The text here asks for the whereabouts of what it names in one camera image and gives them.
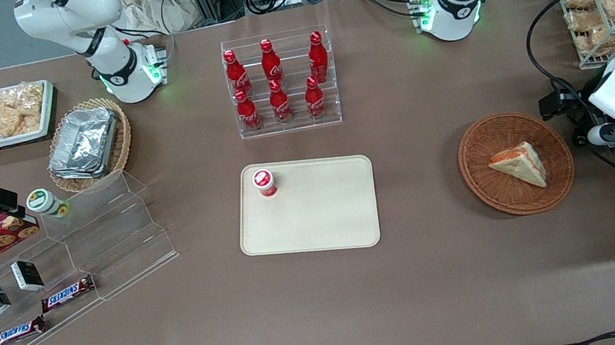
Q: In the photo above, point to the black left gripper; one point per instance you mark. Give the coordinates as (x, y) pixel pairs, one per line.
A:
(581, 96)

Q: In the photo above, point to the triangular sandwich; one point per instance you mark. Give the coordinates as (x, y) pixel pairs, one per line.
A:
(519, 163)

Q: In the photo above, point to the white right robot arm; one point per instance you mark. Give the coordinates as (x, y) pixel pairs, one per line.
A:
(97, 11)

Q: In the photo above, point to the red lidded small cup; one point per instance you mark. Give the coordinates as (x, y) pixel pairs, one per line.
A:
(264, 182)

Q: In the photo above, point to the clear rice cracker bag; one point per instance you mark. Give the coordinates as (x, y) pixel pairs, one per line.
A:
(21, 97)
(4, 125)

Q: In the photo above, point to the light wicker oval basket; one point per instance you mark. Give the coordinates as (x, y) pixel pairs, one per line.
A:
(124, 143)

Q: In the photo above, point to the clear acrylic stepped shelf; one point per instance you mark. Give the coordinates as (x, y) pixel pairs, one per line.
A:
(108, 241)

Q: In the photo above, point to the green and white cup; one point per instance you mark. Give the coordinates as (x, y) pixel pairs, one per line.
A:
(46, 203)

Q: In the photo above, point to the brown wicker basket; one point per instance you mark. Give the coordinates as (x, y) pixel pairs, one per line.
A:
(502, 191)

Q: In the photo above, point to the beige crumpled cloth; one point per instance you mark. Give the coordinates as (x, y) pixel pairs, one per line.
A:
(152, 9)

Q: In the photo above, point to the brown Snickers bar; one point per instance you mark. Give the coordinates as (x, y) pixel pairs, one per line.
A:
(67, 294)
(15, 333)

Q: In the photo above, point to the clear acrylic bottle rack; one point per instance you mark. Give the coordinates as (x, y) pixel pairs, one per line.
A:
(291, 127)

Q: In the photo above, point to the stacked aluminium foil containers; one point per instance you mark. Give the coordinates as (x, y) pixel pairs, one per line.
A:
(84, 145)

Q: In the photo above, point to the red cola bottle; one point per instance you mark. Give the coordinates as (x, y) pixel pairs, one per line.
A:
(280, 106)
(318, 60)
(248, 114)
(271, 64)
(315, 102)
(237, 75)

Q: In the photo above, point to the beige plastic tray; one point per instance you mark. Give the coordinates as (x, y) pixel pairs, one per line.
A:
(314, 214)

